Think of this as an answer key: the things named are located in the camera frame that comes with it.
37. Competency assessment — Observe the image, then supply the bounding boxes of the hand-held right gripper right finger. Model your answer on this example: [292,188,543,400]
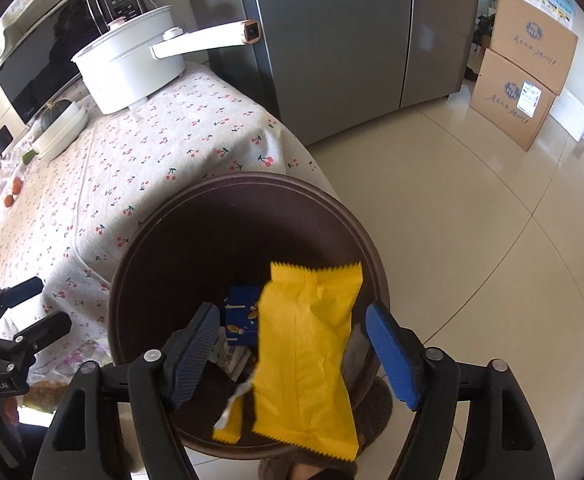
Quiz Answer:
[365,301,556,480]

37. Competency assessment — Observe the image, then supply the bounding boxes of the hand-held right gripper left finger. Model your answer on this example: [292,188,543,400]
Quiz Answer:
[32,302,222,480]

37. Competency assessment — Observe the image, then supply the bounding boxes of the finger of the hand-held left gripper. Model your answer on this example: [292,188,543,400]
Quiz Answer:
[1,310,73,362]
[0,275,46,323]

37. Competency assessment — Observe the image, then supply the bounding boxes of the light blue milk carton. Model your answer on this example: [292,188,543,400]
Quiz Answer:
[211,339,251,382]

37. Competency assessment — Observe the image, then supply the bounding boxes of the blue snack packet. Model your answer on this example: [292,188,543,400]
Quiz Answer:
[224,284,264,347]

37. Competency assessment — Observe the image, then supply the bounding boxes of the yellow snack wrapper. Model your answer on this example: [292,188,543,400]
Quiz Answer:
[213,261,364,461]

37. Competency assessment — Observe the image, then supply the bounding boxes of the brown round trash bin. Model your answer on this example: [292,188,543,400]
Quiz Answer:
[106,172,391,461]

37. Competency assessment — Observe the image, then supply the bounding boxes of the yellow patterned bag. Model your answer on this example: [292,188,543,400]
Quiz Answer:
[21,379,69,407]

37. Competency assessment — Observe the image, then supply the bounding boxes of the brown fuzzy slipper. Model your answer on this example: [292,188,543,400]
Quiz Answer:
[257,374,394,480]

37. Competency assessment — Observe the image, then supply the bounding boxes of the dark green squash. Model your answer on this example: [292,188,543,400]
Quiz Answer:
[39,99,74,129]

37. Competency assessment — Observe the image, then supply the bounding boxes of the cherry print tablecloth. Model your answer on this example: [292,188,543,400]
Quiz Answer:
[0,59,334,397]

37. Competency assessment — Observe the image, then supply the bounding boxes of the black microwave oven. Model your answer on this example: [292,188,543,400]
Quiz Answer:
[0,0,149,127]

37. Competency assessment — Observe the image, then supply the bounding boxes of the white electric pot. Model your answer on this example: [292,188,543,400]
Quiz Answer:
[70,4,263,115]

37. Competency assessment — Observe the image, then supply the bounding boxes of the white flat panel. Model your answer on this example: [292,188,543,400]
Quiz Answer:
[546,94,584,142]

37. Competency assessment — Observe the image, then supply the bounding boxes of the grey refrigerator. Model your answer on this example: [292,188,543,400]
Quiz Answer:
[206,0,482,147]

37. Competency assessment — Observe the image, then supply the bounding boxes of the large cardboard box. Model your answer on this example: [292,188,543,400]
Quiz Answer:
[486,0,579,96]

